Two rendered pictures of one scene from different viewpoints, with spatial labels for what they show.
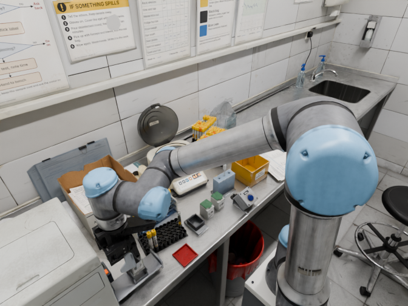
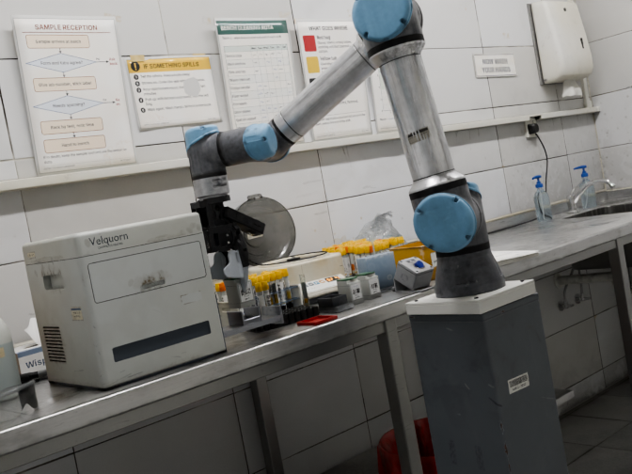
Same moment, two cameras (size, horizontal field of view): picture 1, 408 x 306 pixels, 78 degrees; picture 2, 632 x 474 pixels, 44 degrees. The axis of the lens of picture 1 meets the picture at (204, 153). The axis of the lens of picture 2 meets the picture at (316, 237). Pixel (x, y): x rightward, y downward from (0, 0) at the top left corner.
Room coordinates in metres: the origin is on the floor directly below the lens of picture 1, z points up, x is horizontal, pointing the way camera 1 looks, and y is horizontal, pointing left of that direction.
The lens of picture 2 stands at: (-1.27, -0.06, 1.16)
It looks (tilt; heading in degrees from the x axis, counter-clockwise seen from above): 3 degrees down; 3
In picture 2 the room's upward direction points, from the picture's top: 10 degrees counter-clockwise
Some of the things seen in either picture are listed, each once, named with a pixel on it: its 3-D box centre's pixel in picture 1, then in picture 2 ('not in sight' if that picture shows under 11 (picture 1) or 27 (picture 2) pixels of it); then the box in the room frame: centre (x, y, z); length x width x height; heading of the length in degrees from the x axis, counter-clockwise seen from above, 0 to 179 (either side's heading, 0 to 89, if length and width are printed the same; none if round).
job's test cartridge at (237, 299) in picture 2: (133, 261); (239, 292); (0.45, 0.22, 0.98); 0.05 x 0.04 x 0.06; 44
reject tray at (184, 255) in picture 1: (185, 254); (317, 320); (0.54, 0.07, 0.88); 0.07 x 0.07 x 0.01; 44
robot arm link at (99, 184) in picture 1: (105, 193); (206, 151); (0.43, 0.23, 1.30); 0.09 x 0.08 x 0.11; 75
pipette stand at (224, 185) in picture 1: (223, 184); (377, 273); (0.87, -0.09, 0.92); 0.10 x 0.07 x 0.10; 129
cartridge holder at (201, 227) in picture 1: (195, 223); (333, 303); (0.67, 0.04, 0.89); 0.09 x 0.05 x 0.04; 44
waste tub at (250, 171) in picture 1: (249, 168); (423, 260); (0.98, -0.23, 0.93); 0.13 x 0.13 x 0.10; 40
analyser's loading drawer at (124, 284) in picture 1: (131, 277); (236, 323); (0.43, 0.24, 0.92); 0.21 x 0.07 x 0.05; 134
